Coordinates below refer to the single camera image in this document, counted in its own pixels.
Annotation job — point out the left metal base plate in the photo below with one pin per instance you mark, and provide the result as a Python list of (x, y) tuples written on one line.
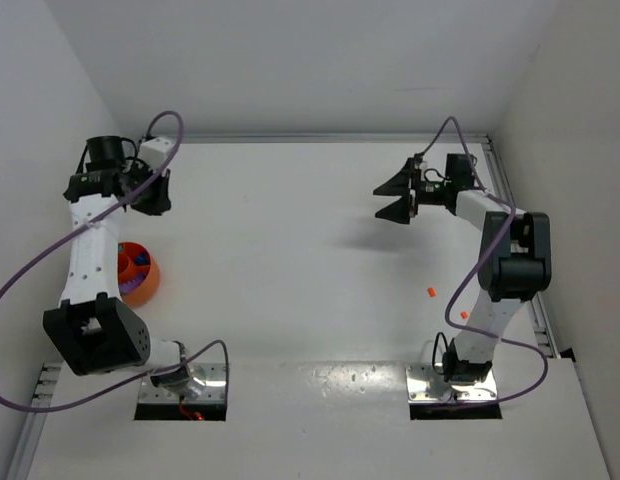
[(206, 386)]

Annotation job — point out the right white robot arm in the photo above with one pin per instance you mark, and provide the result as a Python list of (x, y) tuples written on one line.
[(514, 262)]

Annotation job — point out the blue round lego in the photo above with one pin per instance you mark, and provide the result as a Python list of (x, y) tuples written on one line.
[(142, 259)]

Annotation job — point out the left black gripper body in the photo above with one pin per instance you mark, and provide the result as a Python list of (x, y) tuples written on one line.
[(153, 195)]

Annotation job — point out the orange divided container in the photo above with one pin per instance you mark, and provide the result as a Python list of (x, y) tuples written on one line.
[(127, 251)]

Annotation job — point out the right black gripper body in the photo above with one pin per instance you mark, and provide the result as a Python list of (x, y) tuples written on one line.
[(414, 191)]

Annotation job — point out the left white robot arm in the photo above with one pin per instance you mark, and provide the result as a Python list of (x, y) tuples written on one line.
[(93, 327)]

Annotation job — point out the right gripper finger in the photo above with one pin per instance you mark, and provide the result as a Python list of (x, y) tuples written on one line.
[(398, 185), (397, 212)]

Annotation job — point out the metal base plate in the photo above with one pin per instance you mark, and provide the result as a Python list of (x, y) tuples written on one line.
[(426, 387), (206, 386)]

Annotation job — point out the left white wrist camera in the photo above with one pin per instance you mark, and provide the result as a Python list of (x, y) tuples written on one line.
[(155, 151)]

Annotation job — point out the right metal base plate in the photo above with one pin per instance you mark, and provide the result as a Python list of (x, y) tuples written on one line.
[(426, 387)]

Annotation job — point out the purple lego brick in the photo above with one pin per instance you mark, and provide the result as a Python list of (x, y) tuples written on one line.
[(127, 287)]

